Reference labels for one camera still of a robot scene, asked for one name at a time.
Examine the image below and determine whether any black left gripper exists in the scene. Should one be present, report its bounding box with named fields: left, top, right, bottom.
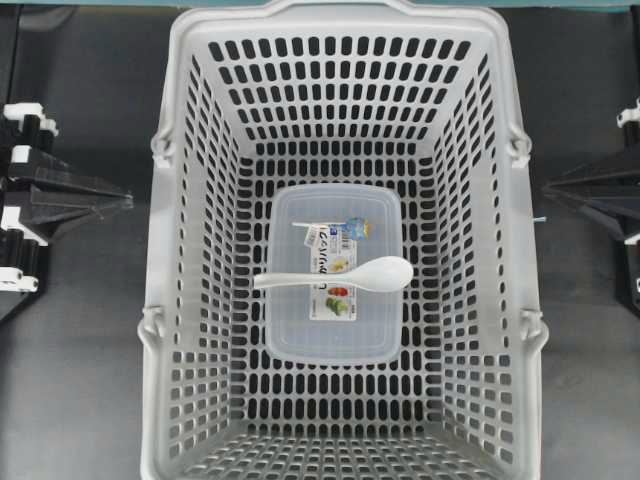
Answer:
left=1, top=103, right=133, bottom=293

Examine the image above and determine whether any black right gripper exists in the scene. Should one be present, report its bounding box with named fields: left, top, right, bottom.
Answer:
left=542, top=98, right=640, bottom=307

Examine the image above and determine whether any white chinese soup spoon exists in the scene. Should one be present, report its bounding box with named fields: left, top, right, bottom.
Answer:
left=253, top=256, right=413, bottom=293

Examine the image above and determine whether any grey plastic shopping basket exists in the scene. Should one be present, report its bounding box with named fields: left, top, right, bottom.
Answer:
left=138, top=1, right=549, bottom=479

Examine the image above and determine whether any clear plastic food container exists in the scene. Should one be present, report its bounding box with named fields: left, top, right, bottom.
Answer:
left=265, top=184, right=403, bottom=366

